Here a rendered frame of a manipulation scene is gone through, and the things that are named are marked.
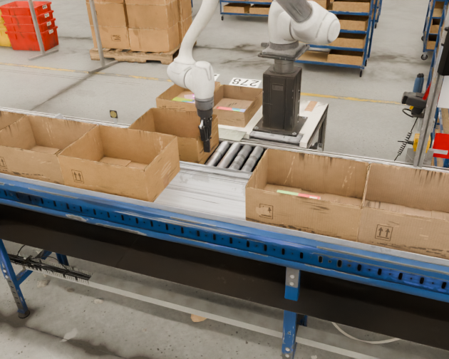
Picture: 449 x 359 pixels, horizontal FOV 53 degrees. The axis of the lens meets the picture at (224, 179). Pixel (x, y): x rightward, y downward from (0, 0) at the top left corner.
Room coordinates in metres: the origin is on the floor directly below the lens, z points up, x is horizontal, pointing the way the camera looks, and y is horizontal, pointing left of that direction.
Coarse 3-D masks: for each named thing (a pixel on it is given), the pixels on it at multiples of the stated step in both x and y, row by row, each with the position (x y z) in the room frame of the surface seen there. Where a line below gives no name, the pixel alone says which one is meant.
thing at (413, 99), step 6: (402, 96) 1.98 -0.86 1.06; (408, 96) 1.93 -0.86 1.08; (414, 96) 1.93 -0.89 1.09; (420, 96) 1.92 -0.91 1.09; (402, 102) 1.94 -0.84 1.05; (408, 102) 1.93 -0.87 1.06; (414, 102) 1.92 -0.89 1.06; (420, 102) 1.91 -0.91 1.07; (426, 102) 1.90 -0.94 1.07; (414, 108) 1.93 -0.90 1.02; (420, 108) 1.92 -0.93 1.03; (414, 114) 1.92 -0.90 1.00
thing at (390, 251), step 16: (0, 176) 1.64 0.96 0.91; (16, 176) 1.61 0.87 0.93; (80, 192) 1.50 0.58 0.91; (96, 192) 1.47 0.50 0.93; (160, 208) 1.37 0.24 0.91; (176, 208) 1.34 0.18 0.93; (240, 224) 1.26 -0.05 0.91; (256, 224) 1.23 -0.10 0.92; (320, 240) 1.15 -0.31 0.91; (336, 240) 1.14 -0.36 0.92; (400, 256) 1.06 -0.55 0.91; (416, 256) 1.05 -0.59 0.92
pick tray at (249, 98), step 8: (224, 88) 2.80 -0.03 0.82; (232, 88) 2.78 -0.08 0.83; (240, 88) 2.76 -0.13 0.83; (248, 88) 2.74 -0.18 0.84; (256, 88) 2.72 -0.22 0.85; (216, 96) 2.70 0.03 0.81; (224, 96) 2.80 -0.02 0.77; (232, 96) 2.78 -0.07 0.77; (240, 96) 2.76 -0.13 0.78; (248, 96) 2.74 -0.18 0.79; (256, 96) 2.72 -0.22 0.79; (216, 104) 2.69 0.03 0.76; (224, 104) 2.69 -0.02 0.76; (232, 104) 2.69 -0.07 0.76; (240, 104) 2.68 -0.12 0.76; (248, 104) 2.68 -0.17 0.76; (256, 104) 2.56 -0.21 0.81; (216, 112) 2.42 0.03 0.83; (224, 112) 2.40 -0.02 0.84; (232, 112) 2.38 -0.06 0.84; (240, 112) 2.36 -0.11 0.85; (248, 112) 2.42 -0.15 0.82; (256, 112) 2.56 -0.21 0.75; (224, 120) 2.40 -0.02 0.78; (232, 120) 2.38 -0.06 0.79; (240, 120) 2.36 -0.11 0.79; (248, 120) 2.42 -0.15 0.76
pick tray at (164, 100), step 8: (168, 88) 2.77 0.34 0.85; (176, 88) 2.87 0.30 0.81; (184, 88) 2.96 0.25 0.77; (216, 88) 2.78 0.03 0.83; (160, 96) 2.67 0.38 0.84; (168, 96) 2.76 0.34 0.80; (176, 96) 2.85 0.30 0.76; (184, 96) 2.85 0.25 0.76; (160, 104) 2.60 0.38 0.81; (168, 104) 2.58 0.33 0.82; (176, 104) 2.56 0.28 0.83; (184, 104) 2.54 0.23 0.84; (192, 104) 2.52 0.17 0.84
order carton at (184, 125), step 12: (156, 108) 2.30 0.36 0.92; (144, 120) 2.22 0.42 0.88; (156, 120) 2.30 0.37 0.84; (168, 120) 2.28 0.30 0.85; (180, 120) 2.25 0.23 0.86; (192, 120) 2.23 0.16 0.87; (216, 120) 2.15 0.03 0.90; (168, 132) 2.28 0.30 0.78; (180, 132) 2.25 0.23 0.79; (192, 132) 2.23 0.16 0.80; (216, 132) 2.14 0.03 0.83; (180, 144) 1.94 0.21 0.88; (192, 144) 1.91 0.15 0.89; (216, 144) 2.14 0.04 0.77; (180, 156) 1.94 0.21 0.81; (192, 156) 1.92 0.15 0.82; (204, 156) 1.97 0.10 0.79
